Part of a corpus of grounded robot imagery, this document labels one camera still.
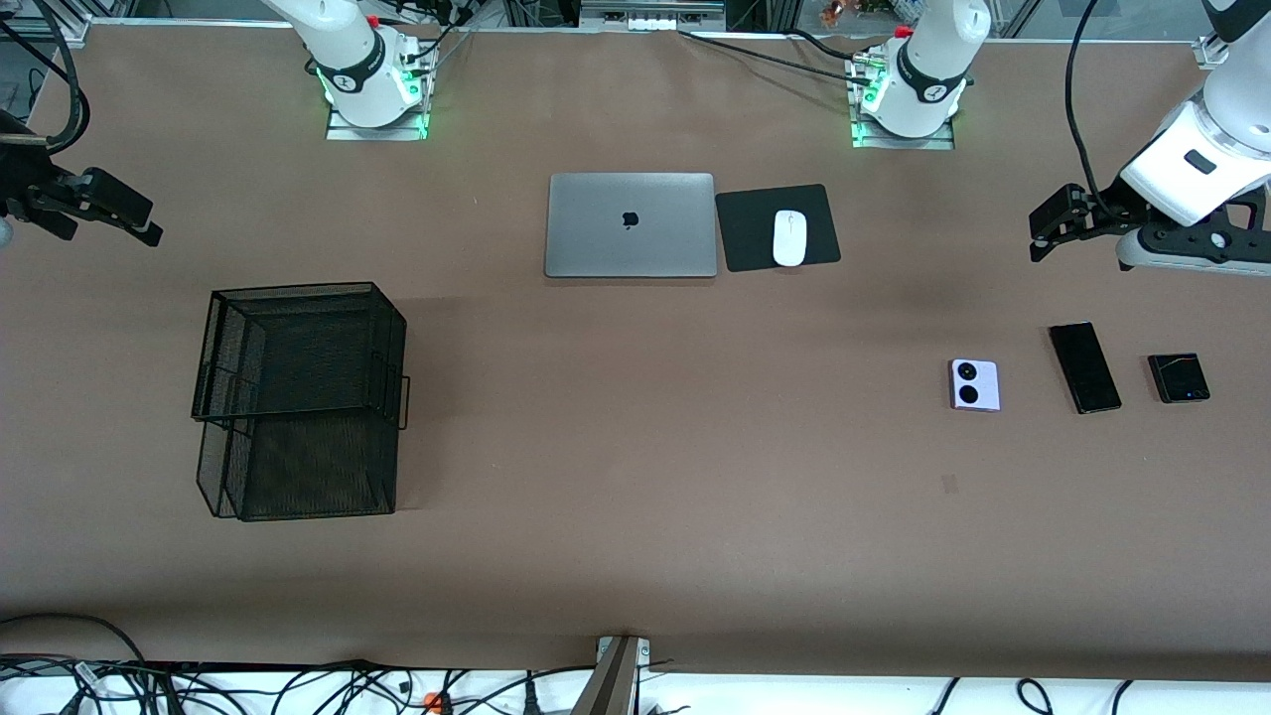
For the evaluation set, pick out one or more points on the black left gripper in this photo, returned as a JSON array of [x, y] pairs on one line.
[[1108, 208]]

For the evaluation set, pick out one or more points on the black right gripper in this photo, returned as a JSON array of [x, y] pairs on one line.
[[20, 179]]

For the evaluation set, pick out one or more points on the long black smartphone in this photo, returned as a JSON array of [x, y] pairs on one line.
[[1084, 367]]

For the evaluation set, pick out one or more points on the white flip phone black circles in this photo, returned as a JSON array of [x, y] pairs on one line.
[[985, 387]]

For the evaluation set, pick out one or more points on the small black flip phone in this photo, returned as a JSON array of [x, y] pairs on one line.
[[1179, 377]]

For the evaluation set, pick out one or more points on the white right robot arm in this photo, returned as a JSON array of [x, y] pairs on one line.
[[357, 60]]

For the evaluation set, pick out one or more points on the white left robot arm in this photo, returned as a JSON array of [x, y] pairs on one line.
[[928, 60]]

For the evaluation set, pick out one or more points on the white computer mouse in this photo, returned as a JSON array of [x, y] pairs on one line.
[[789, 238]]

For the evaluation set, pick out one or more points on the black mouse pad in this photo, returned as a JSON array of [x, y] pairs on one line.
[[745, 228]]

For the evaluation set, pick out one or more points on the silver closed laptop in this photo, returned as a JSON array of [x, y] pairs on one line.
[[655, 238]]

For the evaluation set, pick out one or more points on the grey white power strip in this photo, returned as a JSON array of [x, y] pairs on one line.
[[650, 22]]

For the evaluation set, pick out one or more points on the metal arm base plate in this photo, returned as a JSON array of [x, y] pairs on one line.
[[904, 143], [377, 134]]

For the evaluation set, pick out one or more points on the aluminium frame profile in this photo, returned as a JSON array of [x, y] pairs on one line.
[[70, 30]]

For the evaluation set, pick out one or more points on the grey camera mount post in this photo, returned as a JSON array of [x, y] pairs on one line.
[[616, 680]]

